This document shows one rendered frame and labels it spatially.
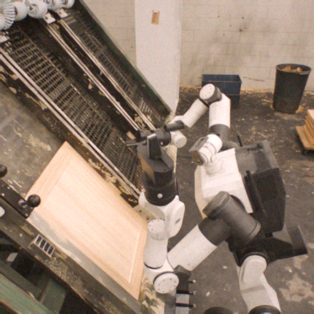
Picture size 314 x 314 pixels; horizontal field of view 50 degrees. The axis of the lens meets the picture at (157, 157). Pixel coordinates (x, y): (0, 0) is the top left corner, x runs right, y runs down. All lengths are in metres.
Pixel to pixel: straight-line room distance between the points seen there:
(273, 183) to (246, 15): 5.23
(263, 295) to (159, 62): 3.91
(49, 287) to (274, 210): 0.78
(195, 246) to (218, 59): 5.48
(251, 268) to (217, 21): 5.22
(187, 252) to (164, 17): 4.09
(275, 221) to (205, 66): 5.30
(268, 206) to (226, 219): 0.24
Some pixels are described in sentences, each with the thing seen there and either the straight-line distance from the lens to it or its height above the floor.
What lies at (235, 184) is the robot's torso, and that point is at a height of 1.36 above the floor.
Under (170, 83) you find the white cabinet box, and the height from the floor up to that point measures 0.48.
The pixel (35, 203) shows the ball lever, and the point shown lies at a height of 1.42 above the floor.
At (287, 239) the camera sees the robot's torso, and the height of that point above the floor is 1.07.
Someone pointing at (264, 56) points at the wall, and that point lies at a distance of 6.40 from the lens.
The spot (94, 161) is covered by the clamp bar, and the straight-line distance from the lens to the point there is 1.48.
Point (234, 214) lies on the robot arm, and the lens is 1.02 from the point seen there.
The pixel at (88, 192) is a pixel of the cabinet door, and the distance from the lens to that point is 1.39.
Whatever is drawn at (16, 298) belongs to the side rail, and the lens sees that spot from 0.97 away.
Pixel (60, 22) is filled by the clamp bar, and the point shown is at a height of 1.70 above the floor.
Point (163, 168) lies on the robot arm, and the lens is 0.77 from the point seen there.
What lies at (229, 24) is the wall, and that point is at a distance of 6.25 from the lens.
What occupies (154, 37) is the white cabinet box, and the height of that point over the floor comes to 1.12.
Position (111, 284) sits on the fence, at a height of 1.03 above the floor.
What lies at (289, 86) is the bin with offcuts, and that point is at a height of 0.42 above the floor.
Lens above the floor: 1.98
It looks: 30 degrees down
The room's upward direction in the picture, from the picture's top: straight up
